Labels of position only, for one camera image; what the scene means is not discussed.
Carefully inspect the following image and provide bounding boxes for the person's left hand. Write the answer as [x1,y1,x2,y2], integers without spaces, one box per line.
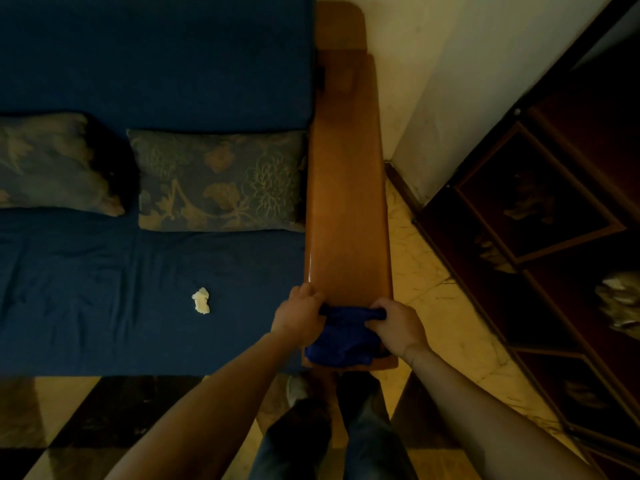
[270,283,327,348]

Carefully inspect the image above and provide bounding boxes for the person's right hand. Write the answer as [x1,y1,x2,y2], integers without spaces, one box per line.
[364,298,431,367]

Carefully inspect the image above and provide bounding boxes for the blue cleaning cloth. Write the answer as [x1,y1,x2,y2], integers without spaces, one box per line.
[304,304,392,368]

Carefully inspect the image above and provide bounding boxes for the person's right forearm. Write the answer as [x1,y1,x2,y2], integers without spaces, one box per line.
[403,344,608,480]

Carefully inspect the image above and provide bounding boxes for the person's left forearm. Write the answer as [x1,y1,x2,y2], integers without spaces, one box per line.
[104,329,311,480]

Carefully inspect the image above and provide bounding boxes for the white shoe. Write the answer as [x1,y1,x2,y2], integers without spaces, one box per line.
[286,375,311,408]

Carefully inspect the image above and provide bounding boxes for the wooden sofa armrest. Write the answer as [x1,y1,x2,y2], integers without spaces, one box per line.
[301,1,399,371]

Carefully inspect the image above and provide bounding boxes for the person's legs in jeans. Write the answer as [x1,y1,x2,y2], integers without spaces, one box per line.
[248,371,419,480]

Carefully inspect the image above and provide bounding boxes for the floral patterned cushion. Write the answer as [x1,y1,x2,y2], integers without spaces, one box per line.
[0,112,132,218]
[126,129,308,233]

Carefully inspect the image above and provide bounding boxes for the blue sofa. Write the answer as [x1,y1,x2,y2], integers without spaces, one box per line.
[0,0,317,378]

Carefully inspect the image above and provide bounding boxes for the dark wooden glass cabinet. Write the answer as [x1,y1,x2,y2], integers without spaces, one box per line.
[413,0,640,480]

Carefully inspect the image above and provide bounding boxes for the pale crumpled object in cabinet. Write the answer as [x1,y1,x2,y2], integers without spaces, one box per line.
[595,271,640,340]

